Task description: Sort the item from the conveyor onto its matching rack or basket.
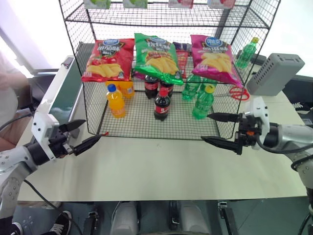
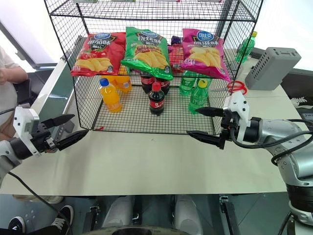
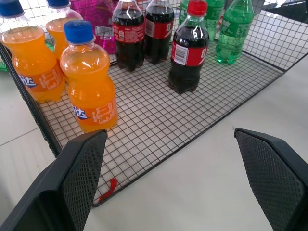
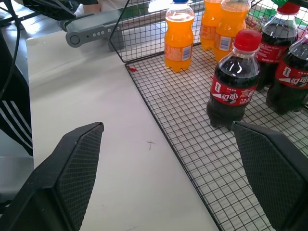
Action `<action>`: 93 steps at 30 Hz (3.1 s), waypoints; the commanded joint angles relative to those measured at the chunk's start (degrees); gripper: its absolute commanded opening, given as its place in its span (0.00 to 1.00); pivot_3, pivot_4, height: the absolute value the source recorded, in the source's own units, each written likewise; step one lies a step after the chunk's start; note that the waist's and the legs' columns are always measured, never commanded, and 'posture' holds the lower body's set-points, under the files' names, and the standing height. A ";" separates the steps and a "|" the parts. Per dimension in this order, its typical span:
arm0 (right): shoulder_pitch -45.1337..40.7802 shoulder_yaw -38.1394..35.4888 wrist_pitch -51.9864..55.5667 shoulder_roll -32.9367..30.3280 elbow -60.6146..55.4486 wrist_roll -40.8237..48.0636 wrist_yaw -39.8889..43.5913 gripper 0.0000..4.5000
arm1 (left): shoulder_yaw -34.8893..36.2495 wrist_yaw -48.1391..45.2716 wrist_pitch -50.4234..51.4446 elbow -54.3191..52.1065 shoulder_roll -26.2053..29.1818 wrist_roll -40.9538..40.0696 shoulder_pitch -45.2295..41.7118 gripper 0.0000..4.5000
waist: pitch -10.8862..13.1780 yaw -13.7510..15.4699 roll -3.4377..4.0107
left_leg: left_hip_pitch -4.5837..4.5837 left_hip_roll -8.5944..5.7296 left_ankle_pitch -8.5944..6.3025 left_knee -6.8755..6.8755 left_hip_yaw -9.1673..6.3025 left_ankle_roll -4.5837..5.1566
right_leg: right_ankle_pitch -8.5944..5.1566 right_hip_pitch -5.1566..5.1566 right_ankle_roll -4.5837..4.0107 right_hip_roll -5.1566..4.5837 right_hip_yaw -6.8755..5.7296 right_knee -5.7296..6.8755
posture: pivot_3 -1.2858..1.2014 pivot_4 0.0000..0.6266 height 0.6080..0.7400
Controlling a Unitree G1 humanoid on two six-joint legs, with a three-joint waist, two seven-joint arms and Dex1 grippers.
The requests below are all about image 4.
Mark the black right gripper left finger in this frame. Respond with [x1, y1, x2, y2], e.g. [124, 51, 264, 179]
[0, 122, 104, 231]

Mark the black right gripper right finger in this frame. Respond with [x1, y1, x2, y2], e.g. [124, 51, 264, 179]
[231, 121, 308, 231]

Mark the person in black striped trousers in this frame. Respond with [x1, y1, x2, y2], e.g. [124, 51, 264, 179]
[0, 31, 34, 156]

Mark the cola bottle red cap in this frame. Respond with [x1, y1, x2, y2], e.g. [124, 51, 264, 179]
[255, 2, 301, 92]
[206, 29, 263, 128]
[266, 33, 308, 115]

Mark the orange soda bottle blue cap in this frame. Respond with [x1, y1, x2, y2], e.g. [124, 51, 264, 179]
[164, 0, 195, 73]

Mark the black wire mesh basket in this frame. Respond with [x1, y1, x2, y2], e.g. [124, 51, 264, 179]
[109, 0, 308, 231]

